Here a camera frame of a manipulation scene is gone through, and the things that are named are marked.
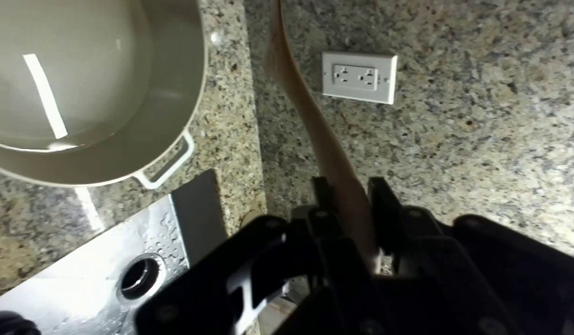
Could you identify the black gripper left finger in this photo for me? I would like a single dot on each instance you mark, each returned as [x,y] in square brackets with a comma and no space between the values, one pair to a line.
[194,280]

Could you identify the white wall outlet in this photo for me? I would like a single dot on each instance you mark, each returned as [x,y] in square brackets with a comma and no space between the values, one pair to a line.
[360,77]

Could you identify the white pot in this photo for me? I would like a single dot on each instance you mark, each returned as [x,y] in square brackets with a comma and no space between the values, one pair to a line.
[101,75]

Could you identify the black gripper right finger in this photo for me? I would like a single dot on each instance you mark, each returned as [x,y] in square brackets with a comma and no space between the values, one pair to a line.
[516,272]

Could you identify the stainless steel sink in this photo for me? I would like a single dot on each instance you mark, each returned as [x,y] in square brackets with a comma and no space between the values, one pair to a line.
[82,280]

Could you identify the wooden cooking stick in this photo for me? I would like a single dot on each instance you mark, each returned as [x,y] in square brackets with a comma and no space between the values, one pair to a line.
[326,142]

